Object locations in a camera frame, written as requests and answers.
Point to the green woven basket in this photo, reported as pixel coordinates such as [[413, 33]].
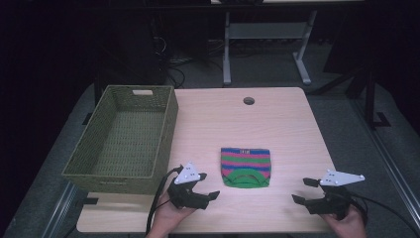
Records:
[[128, 139]]

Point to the person's left hand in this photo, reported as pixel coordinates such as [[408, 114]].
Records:
[[171, 218]]

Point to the striped knitted garment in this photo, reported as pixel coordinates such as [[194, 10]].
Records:
[[246, 167]]

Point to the person's right hand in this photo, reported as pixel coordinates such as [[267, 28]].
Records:
[[346, 226]]

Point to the grey metal desk frame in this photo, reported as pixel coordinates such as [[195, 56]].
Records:
[[264, 43]]

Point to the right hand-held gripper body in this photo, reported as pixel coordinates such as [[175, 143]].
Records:
[[333, 198]]

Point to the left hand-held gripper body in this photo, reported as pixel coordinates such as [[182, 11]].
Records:
[[185, 193]]

